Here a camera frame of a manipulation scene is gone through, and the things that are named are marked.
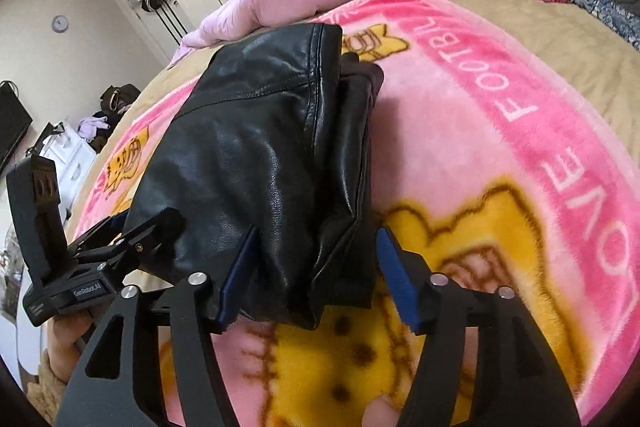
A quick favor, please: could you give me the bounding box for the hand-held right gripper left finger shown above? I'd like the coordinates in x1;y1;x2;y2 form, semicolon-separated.
55;227;262;427

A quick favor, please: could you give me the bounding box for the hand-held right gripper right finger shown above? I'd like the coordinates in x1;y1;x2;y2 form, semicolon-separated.
376;226;584;427

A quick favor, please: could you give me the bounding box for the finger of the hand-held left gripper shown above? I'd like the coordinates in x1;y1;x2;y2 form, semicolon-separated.
66;213;127;258
102;206;188;278

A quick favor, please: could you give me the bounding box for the black leather jacket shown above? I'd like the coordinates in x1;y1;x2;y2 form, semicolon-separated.
122;23;386;332

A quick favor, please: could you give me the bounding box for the person's left forearm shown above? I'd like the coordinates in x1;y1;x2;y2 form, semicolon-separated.
24;349;71;425

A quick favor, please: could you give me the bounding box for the dark clothes pile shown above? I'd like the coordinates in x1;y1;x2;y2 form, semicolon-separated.
92;107;127;154

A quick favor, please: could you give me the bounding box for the person's left hand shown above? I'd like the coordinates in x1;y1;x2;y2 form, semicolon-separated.
47;311;97;384

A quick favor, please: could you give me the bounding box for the person's right hand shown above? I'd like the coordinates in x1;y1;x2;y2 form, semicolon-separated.
361;394;407;427

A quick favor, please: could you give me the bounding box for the white drawer cabinet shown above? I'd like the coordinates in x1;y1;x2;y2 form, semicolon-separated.
37;122;99;220

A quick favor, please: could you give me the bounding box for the black television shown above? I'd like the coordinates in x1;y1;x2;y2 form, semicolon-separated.
0;80;34;178

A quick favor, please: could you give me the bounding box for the lilac cloth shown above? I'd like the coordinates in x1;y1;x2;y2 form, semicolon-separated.
77;114;109;144

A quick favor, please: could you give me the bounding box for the pink printed blanket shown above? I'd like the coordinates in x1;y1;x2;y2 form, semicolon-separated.
74;0;640;427

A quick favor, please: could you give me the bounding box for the white door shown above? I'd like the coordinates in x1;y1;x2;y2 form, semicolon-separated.
107;0;197;68

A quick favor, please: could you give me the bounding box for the blue patterned pillow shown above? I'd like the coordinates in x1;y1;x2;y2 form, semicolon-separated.
572;0;640;54

